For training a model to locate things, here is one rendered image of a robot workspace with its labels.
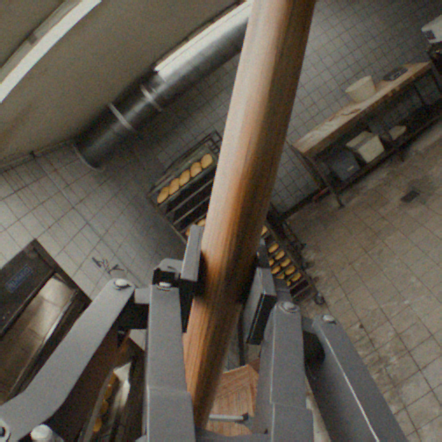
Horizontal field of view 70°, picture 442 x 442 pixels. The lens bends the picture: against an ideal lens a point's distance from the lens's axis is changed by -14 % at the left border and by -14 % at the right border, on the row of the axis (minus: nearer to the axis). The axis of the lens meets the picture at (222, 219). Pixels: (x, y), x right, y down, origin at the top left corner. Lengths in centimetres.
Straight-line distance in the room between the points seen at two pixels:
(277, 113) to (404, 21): 588
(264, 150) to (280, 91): 3
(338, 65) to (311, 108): 77
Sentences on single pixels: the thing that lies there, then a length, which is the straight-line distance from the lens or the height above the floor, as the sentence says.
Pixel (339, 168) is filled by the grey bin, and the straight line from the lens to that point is 482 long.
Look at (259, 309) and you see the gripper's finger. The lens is 17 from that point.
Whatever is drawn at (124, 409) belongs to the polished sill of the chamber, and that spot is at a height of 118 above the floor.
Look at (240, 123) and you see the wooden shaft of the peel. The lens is 17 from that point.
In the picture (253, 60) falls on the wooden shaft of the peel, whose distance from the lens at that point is 17.
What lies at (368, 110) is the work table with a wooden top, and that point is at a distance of 469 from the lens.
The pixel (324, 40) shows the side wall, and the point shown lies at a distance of 544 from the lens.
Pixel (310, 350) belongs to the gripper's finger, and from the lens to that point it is 17.
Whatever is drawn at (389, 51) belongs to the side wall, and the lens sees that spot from 581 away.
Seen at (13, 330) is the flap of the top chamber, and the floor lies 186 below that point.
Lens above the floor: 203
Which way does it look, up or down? 15 degrees down
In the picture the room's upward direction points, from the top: 39 degrees counter-clockwise
